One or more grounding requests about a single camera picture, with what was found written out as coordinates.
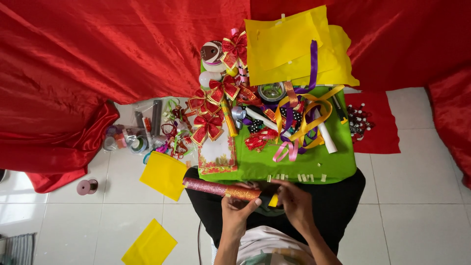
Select person's right hand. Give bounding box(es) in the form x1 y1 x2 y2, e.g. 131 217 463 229
274 180 314 232

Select person's left hand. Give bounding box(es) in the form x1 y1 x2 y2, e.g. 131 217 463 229
221 196 262 237

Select pink orange glitter paper roll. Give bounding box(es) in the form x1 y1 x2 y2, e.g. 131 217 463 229
182 177 262 202

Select row of tape pieces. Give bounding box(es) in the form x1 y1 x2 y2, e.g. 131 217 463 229
266 173 327 183

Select green cloth covered table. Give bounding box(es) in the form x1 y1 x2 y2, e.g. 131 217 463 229
198 85 358 185

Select person's black trousers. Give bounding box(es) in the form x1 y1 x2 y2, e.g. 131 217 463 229
183 167 366 255

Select red tassel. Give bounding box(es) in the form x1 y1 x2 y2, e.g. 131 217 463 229
244 128 279 152

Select person's white shirt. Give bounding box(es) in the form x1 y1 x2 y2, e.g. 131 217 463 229
211 225 318 265

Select thick white paper roll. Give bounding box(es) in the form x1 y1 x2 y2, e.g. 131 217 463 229
313 108 338 154

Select floral bordered white card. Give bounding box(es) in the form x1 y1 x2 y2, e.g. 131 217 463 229
197 132 238 176

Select thin white paper roll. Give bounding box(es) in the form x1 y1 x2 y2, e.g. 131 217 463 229
245 106 292 139

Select yellow ribbon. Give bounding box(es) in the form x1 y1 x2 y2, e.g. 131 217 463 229
275 85 346 149

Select gold glitter paper roll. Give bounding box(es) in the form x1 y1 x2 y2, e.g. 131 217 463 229
220 99 239 138

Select silver ribbon bow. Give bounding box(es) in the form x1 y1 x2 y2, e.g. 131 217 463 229
231 106 247 130

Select clear tape roll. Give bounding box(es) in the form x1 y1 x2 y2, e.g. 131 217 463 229
258 82 287 104

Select red gold bow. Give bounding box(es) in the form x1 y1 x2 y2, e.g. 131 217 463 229
190 112 224 146
220 31 248 70
187 88 221 116
208 75 241 106

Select yellow black utility knife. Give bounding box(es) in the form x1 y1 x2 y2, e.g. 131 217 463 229
328 88 349 125

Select red felt sheet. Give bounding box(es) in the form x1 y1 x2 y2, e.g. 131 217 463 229
344 92 401 155

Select yellow felt sheet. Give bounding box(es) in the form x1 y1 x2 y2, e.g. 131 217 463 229
139 150 188 202
121 218 178 265

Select heap of mixed ribbons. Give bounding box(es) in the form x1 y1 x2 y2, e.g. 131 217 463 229
161 98 197 160

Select purple ribbon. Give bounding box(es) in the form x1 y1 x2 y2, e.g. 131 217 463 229
294 40 319 95

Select white light bulb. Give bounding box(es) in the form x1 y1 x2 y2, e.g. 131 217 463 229
198 71 226 88

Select stack of yellow felt sheets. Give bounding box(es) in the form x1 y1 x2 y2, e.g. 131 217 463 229
244 5 360 87

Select plastic bag of craft supplies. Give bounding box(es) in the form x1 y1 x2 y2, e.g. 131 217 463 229
102 99 164 156

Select pink ribbon spool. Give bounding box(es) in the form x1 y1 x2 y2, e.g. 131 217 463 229
76 179 99 196

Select red satin cloth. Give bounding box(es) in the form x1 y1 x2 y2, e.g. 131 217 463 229
0 0 471 194

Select grey striped mat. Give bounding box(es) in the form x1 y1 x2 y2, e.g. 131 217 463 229
0 233 36 265

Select black white bead string heap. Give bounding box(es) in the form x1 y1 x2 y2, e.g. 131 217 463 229
347 103 376 141

